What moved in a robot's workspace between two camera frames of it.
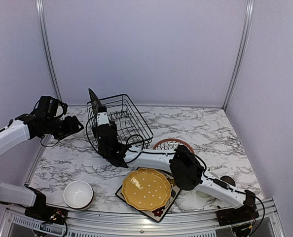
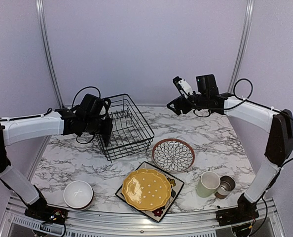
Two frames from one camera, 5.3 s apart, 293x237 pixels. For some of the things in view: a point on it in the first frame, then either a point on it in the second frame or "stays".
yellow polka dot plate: (146, 189) stays
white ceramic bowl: (78, 194) stays
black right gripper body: (100, 151) -> (201, 103)
